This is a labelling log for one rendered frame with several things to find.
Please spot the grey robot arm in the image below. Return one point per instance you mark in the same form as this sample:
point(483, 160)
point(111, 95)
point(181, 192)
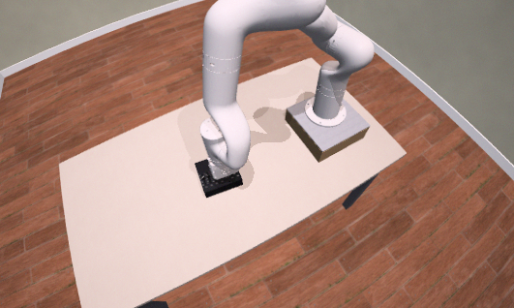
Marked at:
point(227, 24)

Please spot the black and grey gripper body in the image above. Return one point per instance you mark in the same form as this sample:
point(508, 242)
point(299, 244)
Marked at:
point(221, 171)

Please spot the black lighting desk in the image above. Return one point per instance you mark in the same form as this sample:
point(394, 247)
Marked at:
point(212, 187)

